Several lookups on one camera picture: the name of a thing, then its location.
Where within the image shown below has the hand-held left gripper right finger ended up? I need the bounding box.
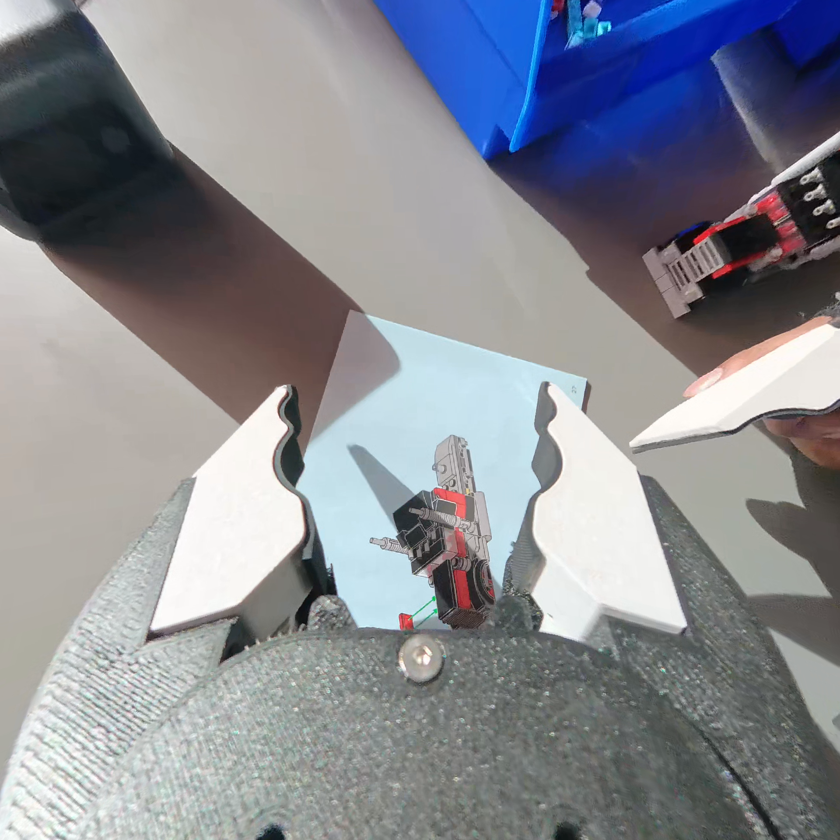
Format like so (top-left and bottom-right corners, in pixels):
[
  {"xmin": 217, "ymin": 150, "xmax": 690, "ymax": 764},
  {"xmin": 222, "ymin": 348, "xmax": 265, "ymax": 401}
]
[{"xmin": 505, "ymin": 382, "xmax": 688, "ymax": 643}]

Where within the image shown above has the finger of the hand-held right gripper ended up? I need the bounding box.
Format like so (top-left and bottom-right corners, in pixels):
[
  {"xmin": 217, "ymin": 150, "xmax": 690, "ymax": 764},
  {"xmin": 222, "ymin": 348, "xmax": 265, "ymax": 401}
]
[{"xmin": 629, "ymin": 323, "xmax": 840, "ymax": 455}]

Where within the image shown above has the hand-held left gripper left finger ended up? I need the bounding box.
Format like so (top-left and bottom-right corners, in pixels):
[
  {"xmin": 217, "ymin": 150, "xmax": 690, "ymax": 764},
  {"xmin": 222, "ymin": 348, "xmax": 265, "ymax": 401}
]
[{"xmin": 150, "ymin": 386, "xmax": 315, "ymax": 643}]

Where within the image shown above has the toy brick truck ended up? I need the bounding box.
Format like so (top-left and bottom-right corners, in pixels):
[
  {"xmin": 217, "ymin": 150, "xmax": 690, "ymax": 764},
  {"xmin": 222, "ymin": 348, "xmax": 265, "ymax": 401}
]
[{"xmin": 642, "ymin": 131, "xmax": 840, "ymax": 320}]

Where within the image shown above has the light blue instruction booklet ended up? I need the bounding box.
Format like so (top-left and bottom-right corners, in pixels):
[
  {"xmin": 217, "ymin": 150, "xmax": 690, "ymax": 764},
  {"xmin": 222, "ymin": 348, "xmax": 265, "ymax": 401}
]
[{"xmin": 307, "ymin": 310, "xmax": 590, "ymax": 632}]

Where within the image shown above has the person's right hand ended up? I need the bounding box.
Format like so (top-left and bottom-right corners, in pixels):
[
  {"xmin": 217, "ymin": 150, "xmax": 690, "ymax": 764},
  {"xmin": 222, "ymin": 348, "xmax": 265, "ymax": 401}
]
[{"xmin": 682, "ymin": 366, "xmax": 840, "ymax": 470}]

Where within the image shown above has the pile of loose toy bricks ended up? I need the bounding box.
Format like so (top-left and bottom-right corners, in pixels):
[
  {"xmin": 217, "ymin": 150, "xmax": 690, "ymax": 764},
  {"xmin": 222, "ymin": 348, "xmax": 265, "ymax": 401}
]
[{"xmin": 551, "ymin": 0, "xmax": 614, "ymax": 50}]

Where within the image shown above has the grey electronic device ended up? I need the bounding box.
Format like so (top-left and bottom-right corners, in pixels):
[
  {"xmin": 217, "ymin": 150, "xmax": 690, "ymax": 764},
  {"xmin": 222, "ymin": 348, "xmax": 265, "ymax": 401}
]
[{"xmin": 0, "ymin": 0, "xmax": 175, "ymax": 240}]

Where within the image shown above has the blue bin with white card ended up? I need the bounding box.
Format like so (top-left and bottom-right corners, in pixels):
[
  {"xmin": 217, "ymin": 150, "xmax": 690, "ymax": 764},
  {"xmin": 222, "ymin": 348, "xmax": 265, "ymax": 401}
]
[{"xmin": 374, "ymin": 0, "xmax": 798, "ymax": 161}]

